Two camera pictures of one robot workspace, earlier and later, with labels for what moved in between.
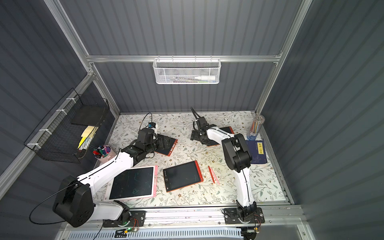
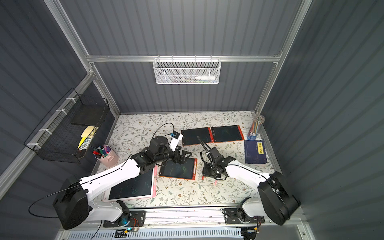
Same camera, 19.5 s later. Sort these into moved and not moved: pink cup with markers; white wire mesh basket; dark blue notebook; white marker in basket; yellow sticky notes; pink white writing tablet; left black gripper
Moved: left black gripper
Not moved: white marker in basket; pink cup with markers; yellow sticky notes; pink white writing tablet; white wire mesh basket; dark blue notebook
